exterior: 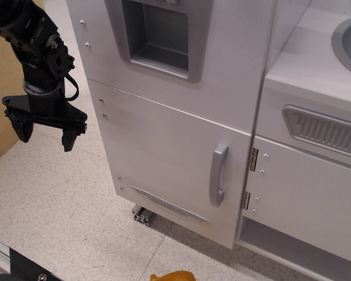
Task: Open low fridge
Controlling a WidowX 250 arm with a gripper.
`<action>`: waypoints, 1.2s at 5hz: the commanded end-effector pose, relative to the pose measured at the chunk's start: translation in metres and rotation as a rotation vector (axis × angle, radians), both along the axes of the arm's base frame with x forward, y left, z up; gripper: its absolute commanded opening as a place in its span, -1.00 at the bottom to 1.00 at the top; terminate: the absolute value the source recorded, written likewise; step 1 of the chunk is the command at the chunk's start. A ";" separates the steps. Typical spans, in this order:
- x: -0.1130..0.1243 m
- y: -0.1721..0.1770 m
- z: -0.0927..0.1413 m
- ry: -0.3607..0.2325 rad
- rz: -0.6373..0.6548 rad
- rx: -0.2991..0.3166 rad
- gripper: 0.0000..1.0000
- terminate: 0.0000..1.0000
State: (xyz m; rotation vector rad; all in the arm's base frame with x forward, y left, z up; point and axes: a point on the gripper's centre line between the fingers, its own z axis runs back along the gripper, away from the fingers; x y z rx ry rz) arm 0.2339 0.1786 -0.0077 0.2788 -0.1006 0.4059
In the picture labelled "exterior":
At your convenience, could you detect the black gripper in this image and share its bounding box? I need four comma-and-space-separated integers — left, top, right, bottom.
2, 92, 87, 152

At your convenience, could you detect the upper brass hinge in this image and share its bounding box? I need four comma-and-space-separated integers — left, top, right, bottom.
250, 148, 258, 172

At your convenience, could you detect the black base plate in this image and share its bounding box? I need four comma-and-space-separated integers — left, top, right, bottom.
9, 248, 62, 281

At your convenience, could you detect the lower brass hinge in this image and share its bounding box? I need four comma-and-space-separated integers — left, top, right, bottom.
243, 191, 250, 210

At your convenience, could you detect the plywood board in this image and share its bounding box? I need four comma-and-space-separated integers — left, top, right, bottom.
0, 37, 24, 158

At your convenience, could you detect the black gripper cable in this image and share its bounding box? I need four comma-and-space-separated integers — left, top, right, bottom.
64, 73, 80, 102

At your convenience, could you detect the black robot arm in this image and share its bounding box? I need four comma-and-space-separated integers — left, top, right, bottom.
0, 1, 87, 152

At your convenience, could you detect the silver fridge door handle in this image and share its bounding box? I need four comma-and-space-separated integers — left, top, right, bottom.
209, 142, 228, 207

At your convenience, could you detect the silver vent grille panel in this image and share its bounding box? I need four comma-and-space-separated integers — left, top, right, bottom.
282, 105, 351, 157

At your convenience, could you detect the brass hinge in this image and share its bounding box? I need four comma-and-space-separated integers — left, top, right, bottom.
250, 148, 258, 172
243, 191, 250, 210

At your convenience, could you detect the silver sink basin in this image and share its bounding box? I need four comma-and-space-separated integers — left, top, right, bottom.
331, 18, 351, 72

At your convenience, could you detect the white toy kitchen cabinet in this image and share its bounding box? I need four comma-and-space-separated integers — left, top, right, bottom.
237, 1, 351, 280

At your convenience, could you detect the orange toy animal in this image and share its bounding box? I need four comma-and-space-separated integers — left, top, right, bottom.
150, 270, 196, 281

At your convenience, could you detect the aluminium extrusion bar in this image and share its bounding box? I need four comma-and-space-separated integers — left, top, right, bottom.
132, 204, 156, 227

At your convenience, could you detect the silver ice dispenser recess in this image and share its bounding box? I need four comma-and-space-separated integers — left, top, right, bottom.
105, 1, 213, 83

